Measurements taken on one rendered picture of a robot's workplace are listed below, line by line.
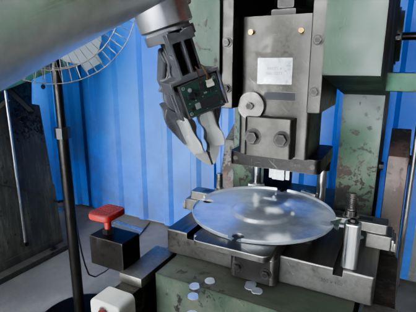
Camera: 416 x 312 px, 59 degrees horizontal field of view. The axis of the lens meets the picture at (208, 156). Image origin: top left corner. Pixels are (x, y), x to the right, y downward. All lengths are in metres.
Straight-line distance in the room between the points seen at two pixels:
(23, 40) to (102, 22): 0.06
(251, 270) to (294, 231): 0.14
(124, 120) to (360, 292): 2.05
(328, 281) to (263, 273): 0.12
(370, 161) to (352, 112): 0.13
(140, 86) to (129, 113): 0.21
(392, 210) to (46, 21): 0.99
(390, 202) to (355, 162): 0.15
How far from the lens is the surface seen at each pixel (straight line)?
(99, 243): 0.88
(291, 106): 0.76
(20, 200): 2.19
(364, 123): 1.00
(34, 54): 0.23
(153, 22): 0.51
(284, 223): 0.73
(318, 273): 0.78
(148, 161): 2.50
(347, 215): 0.87
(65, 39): 0.24
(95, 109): 2.72
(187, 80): 0.49
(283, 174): 0.85
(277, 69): 0.76
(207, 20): 0.78
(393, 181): 1.10
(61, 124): 1.45
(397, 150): 1.12
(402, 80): 0.91
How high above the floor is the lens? 1.08
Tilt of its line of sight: 14 degrees down
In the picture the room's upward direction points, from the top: straight up
